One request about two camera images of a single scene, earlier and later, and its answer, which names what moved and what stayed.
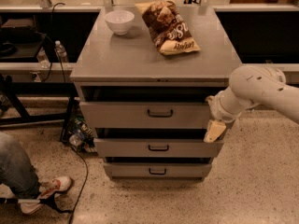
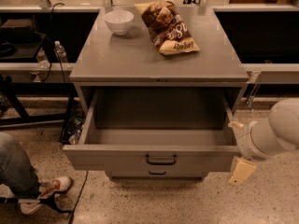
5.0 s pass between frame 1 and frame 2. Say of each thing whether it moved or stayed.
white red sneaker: stayed
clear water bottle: stayed
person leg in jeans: stayed
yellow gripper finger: moved
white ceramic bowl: stayed
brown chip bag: stayed
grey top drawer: moved
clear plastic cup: stayed
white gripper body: moved
